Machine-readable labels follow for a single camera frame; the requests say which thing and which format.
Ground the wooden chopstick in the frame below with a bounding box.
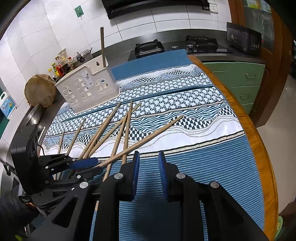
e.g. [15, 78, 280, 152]
[123, 100, 133, 150]
[94, 115, 183, 168]
[79, 102, 121, 159]
[100, 27, 106, 68]
[103, 112, 128, 181]
[86, 103, 141, 158]
[56, 117, 87, 180]
[54, 131, 65, 180]

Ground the left hand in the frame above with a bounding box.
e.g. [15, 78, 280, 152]
[25, 202, 37, 208]

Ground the wooden chopstick on cloth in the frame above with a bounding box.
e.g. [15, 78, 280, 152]
[79, 102, 121, 159]
[54, 131, 65, 180]
[103, 112, 128, 181]
[123, 100, 133, 150]
[56, 117, 87, 180]
[86, 103, 141, 158]

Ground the steel basin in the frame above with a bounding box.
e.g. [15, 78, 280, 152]
[21, 104, 42, 130]

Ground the white plastic utensil holder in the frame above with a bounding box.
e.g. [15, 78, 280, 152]
[55, 55, 120, 113]

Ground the white detergent jug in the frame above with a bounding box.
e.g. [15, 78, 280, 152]
[1, 91, 16, 120]

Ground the blue patterned table cloth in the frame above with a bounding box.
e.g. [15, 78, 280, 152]
[42, 51, 265, 240]

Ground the round wooden cutting board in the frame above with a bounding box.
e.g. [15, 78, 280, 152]
[24, 74, 57, 108]

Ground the red cap sauce bottle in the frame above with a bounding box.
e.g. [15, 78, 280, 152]
[56, 65, 65, 77]

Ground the steel pot with lid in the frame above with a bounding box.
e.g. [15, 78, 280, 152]
[75, 48, 93, 64]

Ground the green cabinet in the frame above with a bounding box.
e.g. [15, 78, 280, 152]
[204, 62, 265, 113]

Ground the black gas stove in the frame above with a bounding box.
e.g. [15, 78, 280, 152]
[128, 35, 234, 61]

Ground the black range hood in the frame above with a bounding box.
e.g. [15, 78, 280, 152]
[102, 0, 210, 19]

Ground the black appliance box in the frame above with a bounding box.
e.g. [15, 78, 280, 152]
[226, 22, 262, 56]

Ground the green wall sticker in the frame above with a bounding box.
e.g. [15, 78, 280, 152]
[74, 6, 84, 18]

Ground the wooden door frame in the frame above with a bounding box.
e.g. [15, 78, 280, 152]
[229, 1, 292, 127]

